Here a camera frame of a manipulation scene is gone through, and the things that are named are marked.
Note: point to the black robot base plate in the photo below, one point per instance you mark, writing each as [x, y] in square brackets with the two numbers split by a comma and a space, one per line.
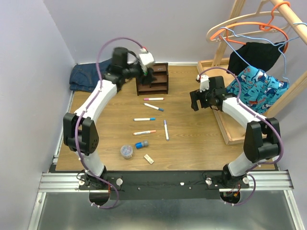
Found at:
[146, 185]

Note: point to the light blue wire hanger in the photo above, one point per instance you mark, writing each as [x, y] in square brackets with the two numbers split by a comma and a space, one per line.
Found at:
[285, 60]

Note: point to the wooden clothes rack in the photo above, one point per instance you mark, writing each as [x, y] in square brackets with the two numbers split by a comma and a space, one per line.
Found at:
[223, 53]

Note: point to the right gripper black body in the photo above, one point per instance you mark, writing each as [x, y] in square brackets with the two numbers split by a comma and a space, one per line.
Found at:
[206, 100]

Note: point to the pink capped white marker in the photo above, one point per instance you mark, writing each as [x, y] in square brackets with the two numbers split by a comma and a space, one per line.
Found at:
[154, 99]

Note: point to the wrist white camera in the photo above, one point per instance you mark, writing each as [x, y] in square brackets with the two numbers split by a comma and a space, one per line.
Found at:
[203, 80]
[146, 58]

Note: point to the clear round pin container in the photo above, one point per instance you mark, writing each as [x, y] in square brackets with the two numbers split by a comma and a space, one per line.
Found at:
[126, 151]

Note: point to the salmon capped white marker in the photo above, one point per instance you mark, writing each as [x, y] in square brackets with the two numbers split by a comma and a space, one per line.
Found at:
[144, 132]

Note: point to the beige eraser block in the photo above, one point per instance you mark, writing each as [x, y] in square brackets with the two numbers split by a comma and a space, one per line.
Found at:
[148, 158]

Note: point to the aluminium frame rail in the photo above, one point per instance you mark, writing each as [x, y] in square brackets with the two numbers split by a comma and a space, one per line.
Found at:
[68, 183]

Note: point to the blue shark print shorts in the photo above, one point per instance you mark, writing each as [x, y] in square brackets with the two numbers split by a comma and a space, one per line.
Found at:
[259, 91]

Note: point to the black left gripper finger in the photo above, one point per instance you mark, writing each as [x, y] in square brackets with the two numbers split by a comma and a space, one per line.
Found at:
[145, 79]
[151, 76]

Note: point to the dark blue capped white marker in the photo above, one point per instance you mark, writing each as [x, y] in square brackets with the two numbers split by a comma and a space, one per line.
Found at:
[154, 107]

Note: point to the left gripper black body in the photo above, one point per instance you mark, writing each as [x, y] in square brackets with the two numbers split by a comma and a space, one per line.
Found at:
[136, 72]

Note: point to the wooden clothes hanger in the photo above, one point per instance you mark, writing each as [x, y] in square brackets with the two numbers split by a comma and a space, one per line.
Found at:
[261, 19]

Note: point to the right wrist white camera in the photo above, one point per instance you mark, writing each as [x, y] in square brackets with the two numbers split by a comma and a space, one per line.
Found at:
[203, 80]

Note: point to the folded blue jeans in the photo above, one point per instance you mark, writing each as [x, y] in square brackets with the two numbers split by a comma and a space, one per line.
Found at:
[84, 77]

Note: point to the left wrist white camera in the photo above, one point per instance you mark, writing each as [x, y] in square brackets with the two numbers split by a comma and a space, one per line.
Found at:
[146, 58]

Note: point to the light blue capped white marker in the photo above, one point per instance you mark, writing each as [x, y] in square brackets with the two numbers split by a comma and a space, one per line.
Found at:
[145, 119]

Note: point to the blue and grey glue stick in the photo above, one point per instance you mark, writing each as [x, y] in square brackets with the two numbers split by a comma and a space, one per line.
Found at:
[142, 144]

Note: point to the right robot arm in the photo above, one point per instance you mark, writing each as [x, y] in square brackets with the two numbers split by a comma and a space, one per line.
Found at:
[262, 136]

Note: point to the black garment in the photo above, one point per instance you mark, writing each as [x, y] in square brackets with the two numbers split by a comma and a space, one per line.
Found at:
[260, 55]

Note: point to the brown wooden desk organizer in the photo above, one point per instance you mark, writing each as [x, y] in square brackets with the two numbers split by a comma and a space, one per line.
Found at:
[158, 86]

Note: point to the lavender capped white marker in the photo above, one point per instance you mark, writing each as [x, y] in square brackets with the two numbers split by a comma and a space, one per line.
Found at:
[166, 131]

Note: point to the orange plastic hanger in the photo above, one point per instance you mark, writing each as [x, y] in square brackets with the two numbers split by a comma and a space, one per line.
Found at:
[215, 34]

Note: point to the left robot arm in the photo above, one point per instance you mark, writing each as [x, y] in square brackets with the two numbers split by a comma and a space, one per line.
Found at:
[80, 134]

